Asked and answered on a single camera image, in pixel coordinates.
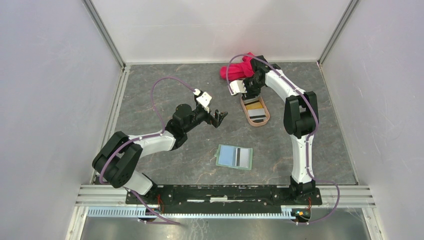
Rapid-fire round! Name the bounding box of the green card holder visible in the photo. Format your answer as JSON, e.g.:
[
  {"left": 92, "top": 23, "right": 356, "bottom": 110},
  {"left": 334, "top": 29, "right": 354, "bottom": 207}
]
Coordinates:
[{"left": 215, "top": 144, "right": 253, "bottom": 171}]

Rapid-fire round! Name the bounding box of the white striped credit card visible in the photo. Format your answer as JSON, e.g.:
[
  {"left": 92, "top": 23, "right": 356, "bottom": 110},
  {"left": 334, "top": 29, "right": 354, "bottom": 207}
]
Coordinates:
[{"left": 234, "top": 147, "right": 251, "bottom": 169}]

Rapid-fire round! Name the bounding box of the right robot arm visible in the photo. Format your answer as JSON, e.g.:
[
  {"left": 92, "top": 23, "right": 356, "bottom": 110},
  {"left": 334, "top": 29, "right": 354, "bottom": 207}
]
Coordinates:
[{"left": 240, "top": 55, "right": 319, "bottom": 204}]

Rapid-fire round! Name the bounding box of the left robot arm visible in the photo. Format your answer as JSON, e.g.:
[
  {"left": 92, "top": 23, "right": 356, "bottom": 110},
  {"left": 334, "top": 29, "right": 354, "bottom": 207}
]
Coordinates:
[{"left": 92, "top": 104, "right": 228, "bottom": 204}]

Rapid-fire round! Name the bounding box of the yellow credit card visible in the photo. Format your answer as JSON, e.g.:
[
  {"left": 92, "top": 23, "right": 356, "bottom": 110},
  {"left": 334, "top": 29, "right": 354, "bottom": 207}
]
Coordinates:
[{"left": 244, "top": 101, "right": 264, "bottom": 110}]

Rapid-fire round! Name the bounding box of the red cloth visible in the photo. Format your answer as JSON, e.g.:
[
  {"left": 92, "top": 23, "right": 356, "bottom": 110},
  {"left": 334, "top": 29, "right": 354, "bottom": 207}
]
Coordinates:
[{"left": 219, "top": 52, "right": 255, "bottom": 82}]

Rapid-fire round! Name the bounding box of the pink oval tray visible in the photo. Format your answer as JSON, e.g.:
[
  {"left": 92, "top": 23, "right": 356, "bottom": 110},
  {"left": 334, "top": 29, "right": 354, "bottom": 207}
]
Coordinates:
[{"left": 240, "top": 95, "right": 271, "bottom": 127}]

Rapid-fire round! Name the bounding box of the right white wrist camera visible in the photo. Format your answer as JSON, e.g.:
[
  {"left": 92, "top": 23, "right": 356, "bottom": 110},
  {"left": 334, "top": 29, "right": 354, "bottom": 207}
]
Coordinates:
[{"left": 229, "top": 80, "right": 247, "bottom": 96}]

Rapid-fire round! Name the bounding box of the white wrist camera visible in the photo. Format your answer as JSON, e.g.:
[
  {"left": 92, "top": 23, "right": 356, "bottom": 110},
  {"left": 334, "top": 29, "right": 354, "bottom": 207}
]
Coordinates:
[
  {"left": 229, "top": 80, "right": 247, "bottom": 96},
  {"left": 193, "top": 88, "right": 213, "bottom": 113}
]

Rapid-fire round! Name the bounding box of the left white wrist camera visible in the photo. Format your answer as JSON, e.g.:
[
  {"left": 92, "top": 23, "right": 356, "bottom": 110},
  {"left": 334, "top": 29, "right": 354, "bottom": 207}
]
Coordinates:
[{"left": 193, "top": 88, "right": 213, "bottom": 113}]

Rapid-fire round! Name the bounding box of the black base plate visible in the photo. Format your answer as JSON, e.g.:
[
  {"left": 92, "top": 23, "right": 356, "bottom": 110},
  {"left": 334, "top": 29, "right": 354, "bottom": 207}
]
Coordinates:
[{"left": 141, "top": 184, "right": 323, "bottom": 214}]

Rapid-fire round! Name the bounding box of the white slotted cable duct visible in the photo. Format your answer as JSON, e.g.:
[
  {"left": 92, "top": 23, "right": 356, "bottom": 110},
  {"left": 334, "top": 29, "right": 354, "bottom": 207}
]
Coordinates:
[{"left": 87, "top": 206, "right": 295, "bottom": 220}]

